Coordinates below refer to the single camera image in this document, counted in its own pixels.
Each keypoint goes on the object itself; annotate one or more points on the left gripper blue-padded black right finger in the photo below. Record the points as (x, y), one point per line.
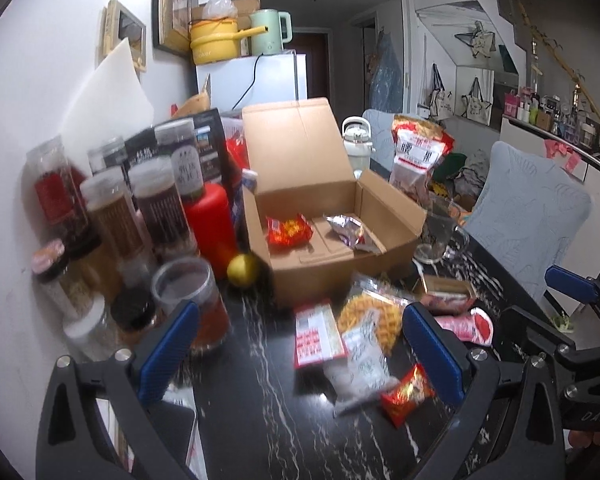
(470, 380)

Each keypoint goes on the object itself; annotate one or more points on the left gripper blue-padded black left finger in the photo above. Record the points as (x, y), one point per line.
(73, 442)

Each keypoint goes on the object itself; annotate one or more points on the white printed snack packet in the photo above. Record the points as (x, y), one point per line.
(363, 374)

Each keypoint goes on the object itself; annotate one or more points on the packaged yellow waffle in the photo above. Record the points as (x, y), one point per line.
(378, 302)

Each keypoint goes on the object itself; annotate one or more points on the small red snack packet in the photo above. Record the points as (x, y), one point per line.
(414, 389)

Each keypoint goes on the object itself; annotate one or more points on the pink white pouch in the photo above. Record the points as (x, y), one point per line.
(473, 326)

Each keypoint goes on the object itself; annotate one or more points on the gold window box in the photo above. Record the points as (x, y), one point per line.
(445, 295)

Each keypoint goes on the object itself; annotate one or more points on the pink lid small jar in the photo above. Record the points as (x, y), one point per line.
(51, 268)

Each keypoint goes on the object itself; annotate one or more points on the clear jar orange contents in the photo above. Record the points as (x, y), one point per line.
(192, 279)

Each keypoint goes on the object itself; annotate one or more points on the clear glass mug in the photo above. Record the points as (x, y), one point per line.
(442, 235)

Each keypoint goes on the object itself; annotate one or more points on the red white flat packet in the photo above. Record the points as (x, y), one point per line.
(317, 339)

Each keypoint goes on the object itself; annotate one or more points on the yellow lemon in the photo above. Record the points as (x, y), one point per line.
(243, 270)

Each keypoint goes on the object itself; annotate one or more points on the clear-lid jar brown contents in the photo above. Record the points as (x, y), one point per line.
(108, 202)

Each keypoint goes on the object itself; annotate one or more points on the jar with red contents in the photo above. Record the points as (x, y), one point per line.
(57, 187)

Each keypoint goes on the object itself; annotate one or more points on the red cylindrical canister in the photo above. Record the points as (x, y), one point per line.
(209, 219)

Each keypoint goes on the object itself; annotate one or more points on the clear-lid jar dark contents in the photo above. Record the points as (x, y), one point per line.
(157, 197)

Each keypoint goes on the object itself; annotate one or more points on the silver snack packet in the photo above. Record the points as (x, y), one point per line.
(353, 233)

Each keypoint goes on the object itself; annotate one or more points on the blue white tube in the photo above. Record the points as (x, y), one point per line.
(248, 181)

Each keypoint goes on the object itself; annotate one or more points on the dark tea jar white label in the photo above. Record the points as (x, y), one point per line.
(176, 141)

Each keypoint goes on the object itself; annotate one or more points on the cashew bag red white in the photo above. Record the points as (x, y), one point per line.
(419, 147)

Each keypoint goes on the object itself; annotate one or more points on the black stand-up pouch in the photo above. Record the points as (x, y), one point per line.
(215, 163)

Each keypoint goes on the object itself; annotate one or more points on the white foam sheet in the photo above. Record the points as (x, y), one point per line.
(112, 103)

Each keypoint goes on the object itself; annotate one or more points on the open cardboard box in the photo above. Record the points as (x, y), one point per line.
(303, 170)

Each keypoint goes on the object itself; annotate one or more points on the white small kettle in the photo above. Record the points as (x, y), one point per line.
(356, 135)

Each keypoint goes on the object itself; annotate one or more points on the white refrigerator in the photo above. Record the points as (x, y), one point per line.
(241, 82)

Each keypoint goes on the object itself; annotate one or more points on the yellow pot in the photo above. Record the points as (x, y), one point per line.
(219, 40)

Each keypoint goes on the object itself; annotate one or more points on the framed picture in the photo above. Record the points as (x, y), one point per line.
(170, 26)

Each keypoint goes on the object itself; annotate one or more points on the green electric kettle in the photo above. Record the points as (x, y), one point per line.
(278, 32)

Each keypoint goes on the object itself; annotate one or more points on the wall intercom panel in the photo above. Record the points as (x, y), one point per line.
(120, 24)

